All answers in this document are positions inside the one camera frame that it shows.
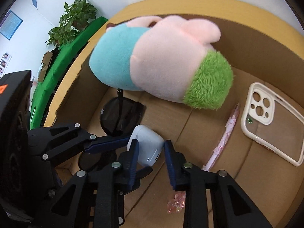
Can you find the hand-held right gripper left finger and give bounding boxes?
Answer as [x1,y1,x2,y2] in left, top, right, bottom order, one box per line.
[49,139,140,228]

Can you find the black sunglasses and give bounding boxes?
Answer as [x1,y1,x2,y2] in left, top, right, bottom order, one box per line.
[78,88,146,171]

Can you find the clear white phone case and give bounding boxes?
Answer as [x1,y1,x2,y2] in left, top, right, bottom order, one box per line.
[240,82,304,167]

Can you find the small brown cardboard box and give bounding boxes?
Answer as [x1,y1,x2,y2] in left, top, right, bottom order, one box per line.
[37,51,53,82]

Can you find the small green potted plant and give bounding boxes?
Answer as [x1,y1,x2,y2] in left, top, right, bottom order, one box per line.
[45,26,80,47]

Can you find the pink candy wrapper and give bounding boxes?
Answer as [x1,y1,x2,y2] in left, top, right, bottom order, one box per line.
[167,192,186,214]

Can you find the large cardboard box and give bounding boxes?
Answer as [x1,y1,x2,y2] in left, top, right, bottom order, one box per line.
[43,0,304,228]

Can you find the pink patterned pen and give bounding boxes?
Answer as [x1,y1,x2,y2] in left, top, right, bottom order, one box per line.
[201,102,241,172]

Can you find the blue framed wall poster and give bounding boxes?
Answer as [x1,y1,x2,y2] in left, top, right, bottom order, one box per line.
[0,10,24,40]

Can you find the white earbuds case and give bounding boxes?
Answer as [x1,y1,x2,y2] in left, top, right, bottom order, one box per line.
[127,124,165,167]

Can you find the large green potted plant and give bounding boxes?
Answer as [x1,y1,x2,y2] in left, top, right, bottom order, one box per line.
[58,0,99,32]

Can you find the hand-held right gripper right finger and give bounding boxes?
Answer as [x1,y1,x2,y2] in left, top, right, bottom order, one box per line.
[164,140,273,228]

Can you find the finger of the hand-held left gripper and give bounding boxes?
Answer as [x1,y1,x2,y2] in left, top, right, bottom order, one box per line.
[28,123,131,166]
[135,166,154,188]

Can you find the pink blue green plush toy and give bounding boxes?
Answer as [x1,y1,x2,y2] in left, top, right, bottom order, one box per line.
[89,15,234,110]

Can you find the small wall photos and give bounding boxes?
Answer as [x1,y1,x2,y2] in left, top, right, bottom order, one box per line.
[0,53,12,75]

